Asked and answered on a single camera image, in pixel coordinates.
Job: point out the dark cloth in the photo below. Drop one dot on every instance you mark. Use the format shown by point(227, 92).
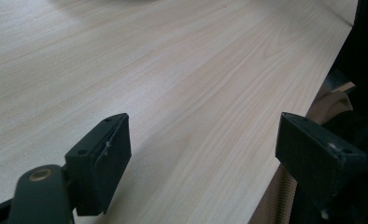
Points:
point(362, 53)

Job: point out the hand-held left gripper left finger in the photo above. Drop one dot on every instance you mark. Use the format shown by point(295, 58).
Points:
point(101, 168)

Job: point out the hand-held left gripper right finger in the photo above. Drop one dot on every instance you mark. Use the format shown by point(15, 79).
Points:
point(316, 161)

